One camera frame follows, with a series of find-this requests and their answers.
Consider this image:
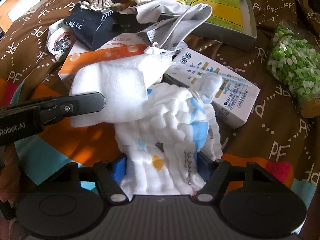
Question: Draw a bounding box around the plain white cloth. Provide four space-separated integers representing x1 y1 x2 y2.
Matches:
70 47 173 127

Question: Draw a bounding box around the orange white product box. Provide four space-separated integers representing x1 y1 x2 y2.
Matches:
59 33 147 89

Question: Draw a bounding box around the white muslin cloth blue print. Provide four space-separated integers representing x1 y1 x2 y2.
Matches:
115 73 223 198

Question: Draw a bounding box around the white sock dark print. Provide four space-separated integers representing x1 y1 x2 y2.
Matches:
47 19 76 62

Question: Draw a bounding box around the framed colourful cartoon painting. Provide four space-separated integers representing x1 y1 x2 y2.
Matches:
184 0 257 50

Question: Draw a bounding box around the white blue product box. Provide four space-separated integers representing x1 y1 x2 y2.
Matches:
166 48 260 129

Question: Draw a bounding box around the green white filled plastic bag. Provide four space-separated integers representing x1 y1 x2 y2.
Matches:
267 21 319 118

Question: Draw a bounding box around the brown PF patterned blanket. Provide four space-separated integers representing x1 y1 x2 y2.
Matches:
1 0 319 202

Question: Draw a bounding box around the dark navy sock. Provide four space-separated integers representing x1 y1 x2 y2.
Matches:
63 2 124 51

